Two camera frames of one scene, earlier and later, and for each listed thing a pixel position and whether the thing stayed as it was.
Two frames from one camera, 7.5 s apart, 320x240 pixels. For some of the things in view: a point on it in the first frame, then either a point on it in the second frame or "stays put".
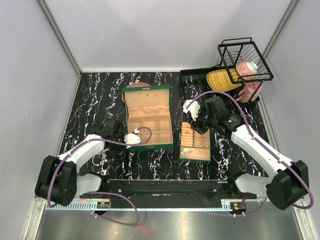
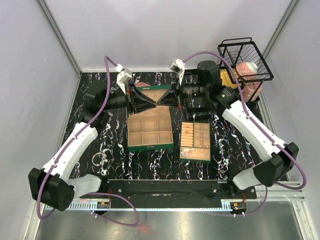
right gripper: [195, 125] to [173, 97]
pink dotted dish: [134, 85] stays put
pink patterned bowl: [247, 70] stays put
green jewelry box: [149, 106] stays put
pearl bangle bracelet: [106, 160] stays put
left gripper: [122, 137] to [132, 91]
